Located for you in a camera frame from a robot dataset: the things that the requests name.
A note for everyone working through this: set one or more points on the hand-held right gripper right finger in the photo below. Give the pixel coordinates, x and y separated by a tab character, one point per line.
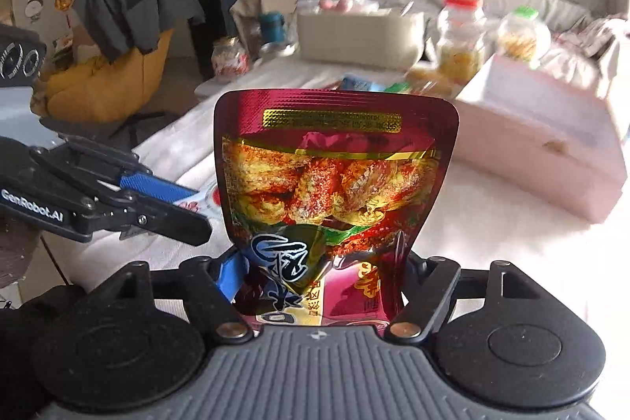
424	282

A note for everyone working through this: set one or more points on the red-lid plastic jar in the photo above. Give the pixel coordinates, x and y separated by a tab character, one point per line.
460	41

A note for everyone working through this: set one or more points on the green snack packet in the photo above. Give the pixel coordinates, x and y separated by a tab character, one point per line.
396	87

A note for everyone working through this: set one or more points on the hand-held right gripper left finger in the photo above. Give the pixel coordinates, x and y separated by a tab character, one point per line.
230	278

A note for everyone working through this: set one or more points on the pink storage box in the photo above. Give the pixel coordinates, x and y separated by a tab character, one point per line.
536	129

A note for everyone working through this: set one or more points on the yellow snack bag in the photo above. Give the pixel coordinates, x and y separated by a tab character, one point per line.
430	80

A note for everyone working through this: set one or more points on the grey clothing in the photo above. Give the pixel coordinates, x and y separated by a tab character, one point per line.
133	2

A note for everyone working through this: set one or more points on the grey covered sofa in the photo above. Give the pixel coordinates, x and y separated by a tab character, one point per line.
507	2

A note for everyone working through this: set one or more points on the blue cup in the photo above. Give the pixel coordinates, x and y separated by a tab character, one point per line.
271	29

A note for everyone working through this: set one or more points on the white storage box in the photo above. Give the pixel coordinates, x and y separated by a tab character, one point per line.
359	38

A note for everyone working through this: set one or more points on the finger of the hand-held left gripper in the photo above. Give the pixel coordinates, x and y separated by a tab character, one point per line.
147	186
172	225

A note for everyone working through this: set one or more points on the light blue snack packet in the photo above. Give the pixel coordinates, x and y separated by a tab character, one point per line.
359	84

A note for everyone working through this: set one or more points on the small glass jar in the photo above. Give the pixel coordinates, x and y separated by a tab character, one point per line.
229	61

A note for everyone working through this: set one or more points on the pink round snacks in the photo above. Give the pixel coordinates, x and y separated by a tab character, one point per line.
337	5

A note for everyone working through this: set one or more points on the pink grey blanket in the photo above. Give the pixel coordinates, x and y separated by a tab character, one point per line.
590	36

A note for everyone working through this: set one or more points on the yellow chair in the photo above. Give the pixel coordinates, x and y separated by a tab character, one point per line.
108	90

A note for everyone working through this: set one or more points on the red foil snack packet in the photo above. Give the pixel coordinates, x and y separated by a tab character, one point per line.
334	174

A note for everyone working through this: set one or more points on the green-lid plastic jar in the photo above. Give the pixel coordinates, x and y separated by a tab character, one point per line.
522	34

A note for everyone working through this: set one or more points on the white red-print snack packet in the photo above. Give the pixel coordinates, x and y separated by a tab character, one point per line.
204	203

